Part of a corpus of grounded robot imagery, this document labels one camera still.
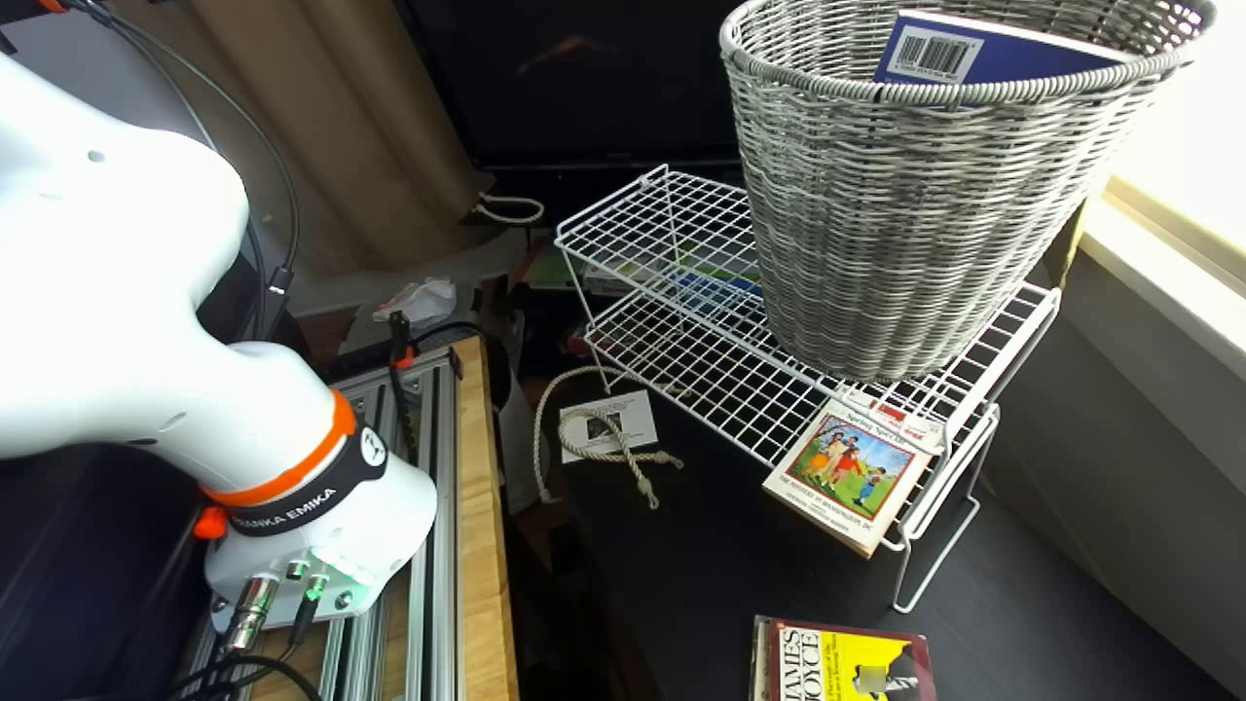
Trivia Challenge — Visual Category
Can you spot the book with colourful picture cover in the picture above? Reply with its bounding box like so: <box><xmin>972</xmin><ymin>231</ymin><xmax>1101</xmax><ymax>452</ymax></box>
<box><xmin>761</xmin><ymin>384</ymin><xmax>956</xmax><ymax>561</ymax></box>

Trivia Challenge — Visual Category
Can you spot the grey woven wicker basket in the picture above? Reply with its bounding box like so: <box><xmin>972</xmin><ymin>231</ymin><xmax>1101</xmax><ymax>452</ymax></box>
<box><xmin>715</xmin><ymin>0</ymin><xmax>1218</xmax><ymax>384</ymax></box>

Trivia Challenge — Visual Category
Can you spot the yellow and brown cover book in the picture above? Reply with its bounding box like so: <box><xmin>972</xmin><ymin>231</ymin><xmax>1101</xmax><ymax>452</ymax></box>
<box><xmin>749</xmin><ymin>613</ymin><xmax>943</xmax><ymax>701</ymax></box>

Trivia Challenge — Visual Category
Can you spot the crumpled white cloth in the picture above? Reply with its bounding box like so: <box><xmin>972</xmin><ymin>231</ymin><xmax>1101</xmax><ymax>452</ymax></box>
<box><xmin>372</xmin><ymin>273</ymin><xmax>464</xmax><ymax>329</ymax></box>

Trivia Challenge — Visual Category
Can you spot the light wooden board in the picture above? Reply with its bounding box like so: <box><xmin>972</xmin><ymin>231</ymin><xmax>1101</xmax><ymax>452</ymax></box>
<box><xmin>443</xmin><ymin>330</ymin><xmax>521</xmax><ymax>701</ymax></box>

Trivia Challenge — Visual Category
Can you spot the beige fabric curtain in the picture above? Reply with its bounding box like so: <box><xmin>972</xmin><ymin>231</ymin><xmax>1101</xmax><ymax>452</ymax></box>
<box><xmin>109</xmin><ymin>0</ymin><xmax>492</xmax><ymax>281</ymax></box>

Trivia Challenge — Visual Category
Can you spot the white wire shelf rack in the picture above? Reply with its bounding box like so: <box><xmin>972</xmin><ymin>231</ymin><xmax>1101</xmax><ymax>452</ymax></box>
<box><xmin>552</xmin><ymin>161</ymin><xmax>1063</xmax><ymax>618</ymax></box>

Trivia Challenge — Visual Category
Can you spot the beige knotted rope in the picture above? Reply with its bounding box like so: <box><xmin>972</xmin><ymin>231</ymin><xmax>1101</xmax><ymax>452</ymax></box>
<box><xmin>525</xmin><ymin>364</ymin><xmax>691</xmax><ymax>514</ymax></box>

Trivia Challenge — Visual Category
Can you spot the white cord loop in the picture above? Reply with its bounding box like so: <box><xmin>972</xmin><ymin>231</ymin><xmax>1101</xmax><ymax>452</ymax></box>
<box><xmin>471</xmin><ymin>187</ymin><xmax>549</xmax><ymax>231</ymax></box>

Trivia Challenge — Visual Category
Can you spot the aluminium extrusion frame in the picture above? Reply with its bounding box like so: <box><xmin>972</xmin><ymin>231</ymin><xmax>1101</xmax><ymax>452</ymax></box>
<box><xmin>181</xmin><ymin>348</ymin><xmax>471</xmax><ymax>701</ymax></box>

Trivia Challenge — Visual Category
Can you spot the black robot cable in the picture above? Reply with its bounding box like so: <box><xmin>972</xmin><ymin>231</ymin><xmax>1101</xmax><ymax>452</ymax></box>
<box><xmin>163</xmin><ymin>649</ymin><xmax>326</xmax><ymax>701</ymax></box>

